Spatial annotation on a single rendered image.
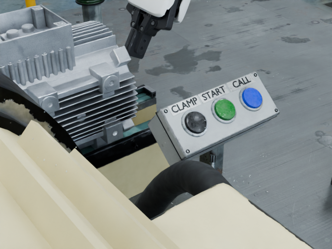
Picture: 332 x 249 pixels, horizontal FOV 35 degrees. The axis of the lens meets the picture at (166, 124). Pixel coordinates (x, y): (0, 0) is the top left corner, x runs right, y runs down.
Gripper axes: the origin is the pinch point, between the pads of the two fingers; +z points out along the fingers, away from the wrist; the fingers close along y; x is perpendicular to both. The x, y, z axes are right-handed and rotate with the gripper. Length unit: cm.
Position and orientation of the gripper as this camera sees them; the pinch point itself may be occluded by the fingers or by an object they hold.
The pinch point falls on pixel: (137, 44)
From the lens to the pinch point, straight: 83.9
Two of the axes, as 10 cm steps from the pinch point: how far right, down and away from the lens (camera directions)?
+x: -7.0, -1.3, -7.0
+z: -3.9, 8.9, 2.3
